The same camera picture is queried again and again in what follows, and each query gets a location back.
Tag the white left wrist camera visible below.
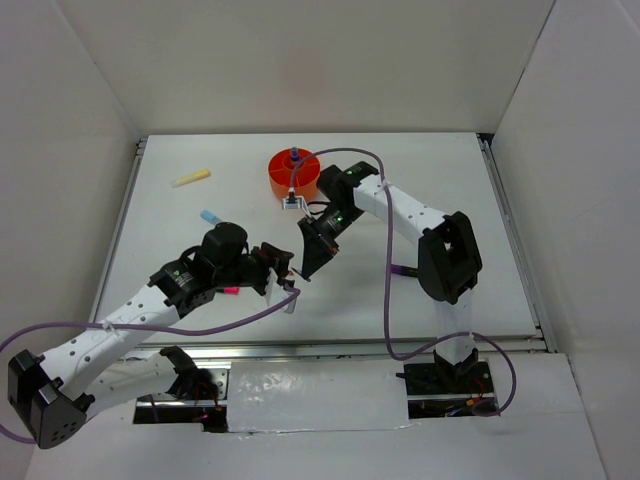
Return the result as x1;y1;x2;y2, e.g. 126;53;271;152
265;268;300;314

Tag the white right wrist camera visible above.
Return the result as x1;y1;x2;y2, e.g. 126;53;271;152
282;189;307;211

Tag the orange round organizer container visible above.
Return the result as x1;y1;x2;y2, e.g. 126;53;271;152
267;148;321;201

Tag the pink highlighter marker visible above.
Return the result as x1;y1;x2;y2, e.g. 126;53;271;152
216;287;240;295

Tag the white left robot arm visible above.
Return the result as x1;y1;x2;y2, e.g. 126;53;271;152
1;222;300;449

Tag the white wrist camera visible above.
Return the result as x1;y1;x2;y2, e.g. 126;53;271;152
282;189;307;211
265;268;300;314

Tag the purple highlighter marker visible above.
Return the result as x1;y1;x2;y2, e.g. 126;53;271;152
391;264;418;278

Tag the blue-capped clear tube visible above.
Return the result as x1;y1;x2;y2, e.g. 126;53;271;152
200;210;222;225

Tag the white foil-covered panel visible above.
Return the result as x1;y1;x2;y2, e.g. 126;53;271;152
227;360;409;433

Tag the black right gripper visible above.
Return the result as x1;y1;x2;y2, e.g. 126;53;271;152
298;203;364;279

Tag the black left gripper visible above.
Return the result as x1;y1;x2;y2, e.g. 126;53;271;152
215;241;294;295

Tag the yellow glue stick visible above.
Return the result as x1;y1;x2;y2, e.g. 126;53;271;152
170;169;211;188

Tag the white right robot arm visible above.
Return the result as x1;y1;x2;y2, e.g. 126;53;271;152
298;162;482;392

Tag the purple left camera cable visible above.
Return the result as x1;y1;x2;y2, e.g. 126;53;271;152
0;287;302;445

